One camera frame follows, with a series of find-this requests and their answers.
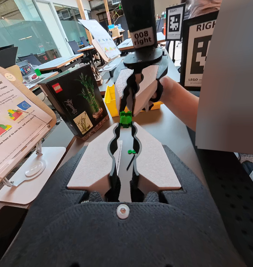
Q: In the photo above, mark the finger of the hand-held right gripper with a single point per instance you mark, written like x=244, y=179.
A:
x=148, y=83
x=123, y=87

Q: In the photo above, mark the person's right forearm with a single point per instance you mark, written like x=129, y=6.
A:
x=187, y=106

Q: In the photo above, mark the wood-edged background desk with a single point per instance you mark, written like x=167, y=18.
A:
x=59, y=61

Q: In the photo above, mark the background wooden book stand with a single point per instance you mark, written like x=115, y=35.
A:
x=104, y=53

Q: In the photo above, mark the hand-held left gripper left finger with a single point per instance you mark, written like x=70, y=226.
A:
x=91, y=164

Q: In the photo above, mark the yellow plastic bin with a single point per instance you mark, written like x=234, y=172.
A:
x=110, y=100

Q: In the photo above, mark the dark office chair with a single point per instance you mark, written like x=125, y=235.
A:
x=5, y=55

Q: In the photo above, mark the green toy brick piece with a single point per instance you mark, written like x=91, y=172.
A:
x=125, y=119

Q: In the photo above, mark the small wooden model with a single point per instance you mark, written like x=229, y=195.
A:
x=98, y=75

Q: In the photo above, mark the person's right hand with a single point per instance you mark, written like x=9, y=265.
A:
x=170, y=88

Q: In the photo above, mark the thin black rod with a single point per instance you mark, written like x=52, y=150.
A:
x=130, y=162

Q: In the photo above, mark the printed instruction sheet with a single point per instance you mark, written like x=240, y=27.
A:
x=14, y=125

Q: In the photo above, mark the small black-white tag sign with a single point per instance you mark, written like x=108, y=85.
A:
x=175, y=22

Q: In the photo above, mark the background instruction sheet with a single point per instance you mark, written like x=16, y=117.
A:
x=101, y=35

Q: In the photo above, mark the black bamboo toy box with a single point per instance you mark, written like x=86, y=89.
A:
x=76, y=100

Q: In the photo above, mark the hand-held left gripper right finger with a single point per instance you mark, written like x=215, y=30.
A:
x=157, y=164

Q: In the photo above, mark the grey desk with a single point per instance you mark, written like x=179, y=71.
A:
x=159, y=129

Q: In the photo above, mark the instruction sheet on stand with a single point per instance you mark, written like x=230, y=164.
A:
x=28, y=93

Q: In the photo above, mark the white stand base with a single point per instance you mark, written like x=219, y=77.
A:
x=34, y=183

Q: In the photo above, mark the large black-white tag sign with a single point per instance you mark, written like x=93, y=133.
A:
x=193, y=52

